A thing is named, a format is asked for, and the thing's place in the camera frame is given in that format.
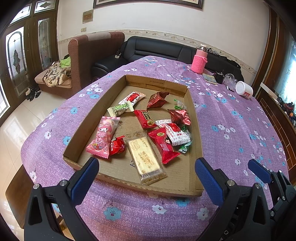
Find clear-wrapped biscuit bar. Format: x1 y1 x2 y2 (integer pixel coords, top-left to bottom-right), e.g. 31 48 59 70
125 133 167 185

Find white red striped packet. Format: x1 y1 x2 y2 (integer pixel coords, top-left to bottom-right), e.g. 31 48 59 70
155 119 191 146

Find green white snack packet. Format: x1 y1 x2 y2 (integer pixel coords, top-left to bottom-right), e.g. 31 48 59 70
107 100 134 117

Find dark red foil snack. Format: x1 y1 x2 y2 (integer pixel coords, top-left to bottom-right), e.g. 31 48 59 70
147 91 169 109
168 109 191 126

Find green twisted candy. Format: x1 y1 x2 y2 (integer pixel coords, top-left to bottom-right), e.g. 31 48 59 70
174 99 187 110
178 125 192 154

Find red cartoon snack packet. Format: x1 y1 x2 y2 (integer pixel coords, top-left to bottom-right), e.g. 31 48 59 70
148 127 180 165

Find white red snack packet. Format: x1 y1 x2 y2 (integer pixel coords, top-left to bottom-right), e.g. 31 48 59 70
118 91 146 106

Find red rectangular snack packet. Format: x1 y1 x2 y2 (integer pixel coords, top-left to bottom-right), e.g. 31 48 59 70
134 110 157 130

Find pink cartoon snack packet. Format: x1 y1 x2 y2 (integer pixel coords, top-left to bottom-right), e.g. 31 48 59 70
86 116 120 159

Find wooden tv cabinet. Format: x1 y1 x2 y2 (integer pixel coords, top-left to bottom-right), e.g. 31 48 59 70
256 88 296 184

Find small red crumpled snack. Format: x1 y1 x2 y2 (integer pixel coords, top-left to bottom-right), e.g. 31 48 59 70
109 136 125 156

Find white plastic cup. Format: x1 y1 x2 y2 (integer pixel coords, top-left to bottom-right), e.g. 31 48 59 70
235 81 253 99

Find clear plastic cup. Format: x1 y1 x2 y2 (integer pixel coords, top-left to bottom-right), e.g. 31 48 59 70
223 73 237 91

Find shallow cardboard tray box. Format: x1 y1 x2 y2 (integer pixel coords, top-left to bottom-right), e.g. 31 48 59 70
62 74 205 198

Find small black object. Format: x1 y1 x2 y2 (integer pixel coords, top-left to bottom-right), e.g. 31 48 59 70
213 72 224 84

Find shoes on floor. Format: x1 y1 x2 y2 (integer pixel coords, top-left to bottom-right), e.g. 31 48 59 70
25 86 41 101

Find small card booklet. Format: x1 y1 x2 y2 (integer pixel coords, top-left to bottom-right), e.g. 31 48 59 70
202 73 218 85

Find clothes pile on armchair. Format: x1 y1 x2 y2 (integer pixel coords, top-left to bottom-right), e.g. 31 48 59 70
42 55 71 87

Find pink knit-covered bottle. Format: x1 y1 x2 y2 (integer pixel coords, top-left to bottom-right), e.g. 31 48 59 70
191 44 208 74

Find black leather sofa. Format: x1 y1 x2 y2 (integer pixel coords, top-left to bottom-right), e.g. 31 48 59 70
90 36 244 81

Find brown armchair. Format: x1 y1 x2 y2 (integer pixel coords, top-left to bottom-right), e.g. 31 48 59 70
35 32 125 99

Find wooden glass-panel door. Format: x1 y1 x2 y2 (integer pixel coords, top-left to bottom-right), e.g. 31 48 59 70
1 1 59 118

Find framed wall picture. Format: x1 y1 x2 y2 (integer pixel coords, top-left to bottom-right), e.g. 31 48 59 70
93 0 204 9

